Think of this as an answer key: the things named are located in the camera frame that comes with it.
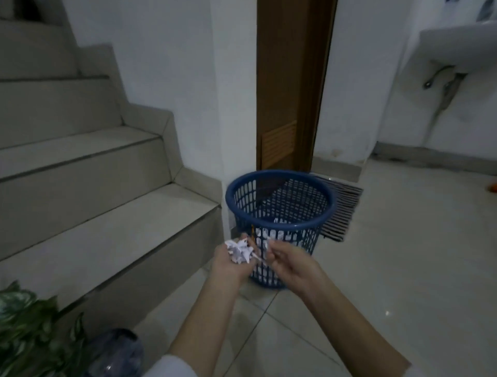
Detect person's left hand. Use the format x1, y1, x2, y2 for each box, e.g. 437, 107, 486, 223
211, 233, 260, 287

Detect person's right hand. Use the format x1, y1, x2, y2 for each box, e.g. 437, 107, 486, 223
262, 238, 331, 301

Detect white paper ball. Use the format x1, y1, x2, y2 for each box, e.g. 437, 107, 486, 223
225, 238, 261, 265

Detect person's right forearm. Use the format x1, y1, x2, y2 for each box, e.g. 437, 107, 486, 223
301, 278, 412, 377

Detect person's left forearm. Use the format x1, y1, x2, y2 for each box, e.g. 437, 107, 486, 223
165, 274, 243, 367

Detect white paper scraps in basket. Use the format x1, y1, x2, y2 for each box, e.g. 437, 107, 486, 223
254, 217, 311, 249

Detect blue plastic mesh wastebasket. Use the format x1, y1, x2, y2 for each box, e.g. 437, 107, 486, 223
225, 170, 336, 290

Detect striped doormat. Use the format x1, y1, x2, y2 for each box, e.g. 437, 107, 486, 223
311, 175, 364, 242

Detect brown wooden door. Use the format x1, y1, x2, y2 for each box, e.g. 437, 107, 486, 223
256, 0, 338, 175

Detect concrete staircase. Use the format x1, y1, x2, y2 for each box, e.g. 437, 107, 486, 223
0, 19, 225, 311

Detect green leafy plant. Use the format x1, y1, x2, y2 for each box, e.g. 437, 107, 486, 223
0, 280, 92, 377

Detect metal sink drain pipe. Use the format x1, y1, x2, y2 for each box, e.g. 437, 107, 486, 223
423, 65, 466, 117

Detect white wall-mounted sink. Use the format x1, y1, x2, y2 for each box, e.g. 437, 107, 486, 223
419, 17, 497, 74

